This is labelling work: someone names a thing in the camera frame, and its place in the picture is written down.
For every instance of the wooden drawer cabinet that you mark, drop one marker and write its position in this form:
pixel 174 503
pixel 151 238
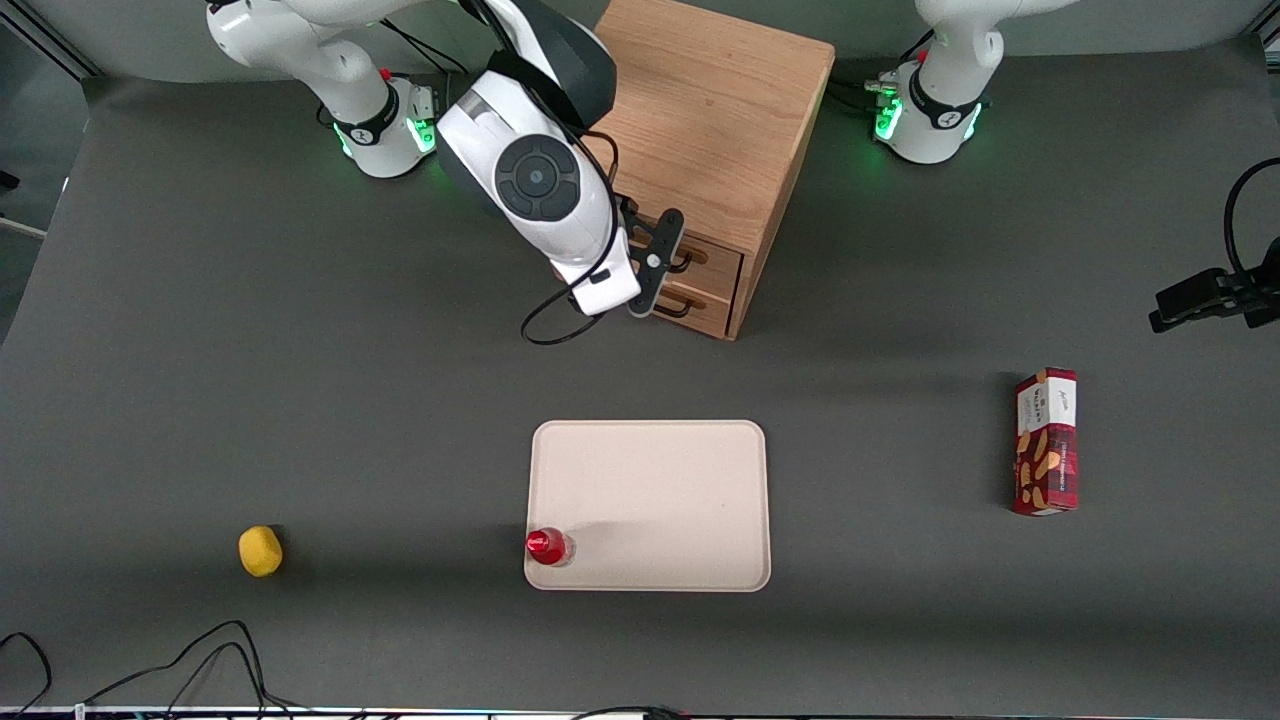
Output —
pixel 720 110

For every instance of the thin white bar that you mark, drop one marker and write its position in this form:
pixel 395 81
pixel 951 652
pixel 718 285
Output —
pixel 22 228

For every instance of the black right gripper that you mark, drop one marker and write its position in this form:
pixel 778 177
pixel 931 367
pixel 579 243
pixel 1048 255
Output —
pixel 624 206

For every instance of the aluminium frame bar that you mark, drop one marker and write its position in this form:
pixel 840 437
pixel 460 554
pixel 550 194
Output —
pixel 1268 38
pixel 55 45

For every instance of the beige plastic tray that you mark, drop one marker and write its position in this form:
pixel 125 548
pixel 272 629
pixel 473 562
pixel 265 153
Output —
pixel 650 500

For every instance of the red cookie box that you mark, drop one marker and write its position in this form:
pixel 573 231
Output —
pixel 1046 440

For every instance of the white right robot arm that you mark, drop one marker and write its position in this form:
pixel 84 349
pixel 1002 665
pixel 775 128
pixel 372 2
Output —
pixel 560 220

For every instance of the red capped bottle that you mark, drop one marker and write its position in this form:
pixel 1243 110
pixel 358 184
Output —
pixel 545 545

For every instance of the yellow lemon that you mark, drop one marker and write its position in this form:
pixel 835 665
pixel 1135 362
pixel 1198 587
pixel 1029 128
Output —
pixel 260 552

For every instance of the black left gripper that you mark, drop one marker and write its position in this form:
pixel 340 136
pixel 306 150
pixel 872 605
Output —
pixel 1270 269

